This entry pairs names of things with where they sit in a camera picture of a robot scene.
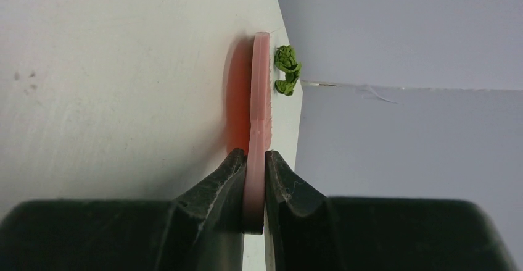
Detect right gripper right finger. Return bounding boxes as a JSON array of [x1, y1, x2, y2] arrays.
[[265, 151, 517, 270]]

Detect green paper scrap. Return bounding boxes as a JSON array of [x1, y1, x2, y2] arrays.
[[274, 45, 302, 96]]

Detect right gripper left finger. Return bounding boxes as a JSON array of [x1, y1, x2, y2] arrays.
[[1, 148, 246, 270]]

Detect pink hand brush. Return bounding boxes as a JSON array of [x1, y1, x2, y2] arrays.
[[242, 32, 272, 235]]

